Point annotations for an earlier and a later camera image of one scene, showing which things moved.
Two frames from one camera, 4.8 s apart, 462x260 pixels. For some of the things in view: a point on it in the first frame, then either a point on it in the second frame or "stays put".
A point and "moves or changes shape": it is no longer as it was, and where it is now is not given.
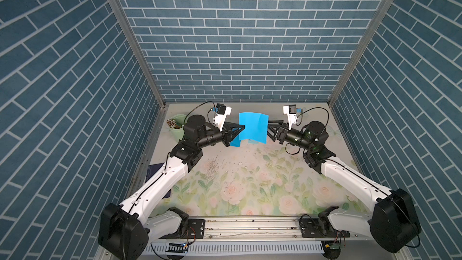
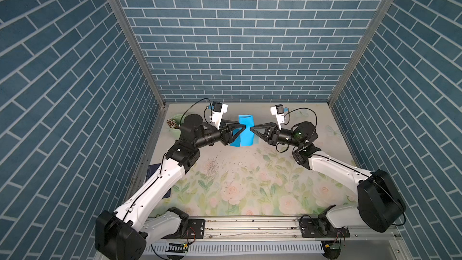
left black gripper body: x=213 y=138 stays put
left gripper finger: x=234 y=128 stays put
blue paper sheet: x=256 y=126 moves or changes shape
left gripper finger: x=231 y=136 stays put
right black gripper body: x=293 y=138 stays put
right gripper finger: x=274 y=134 to x=261 y=132
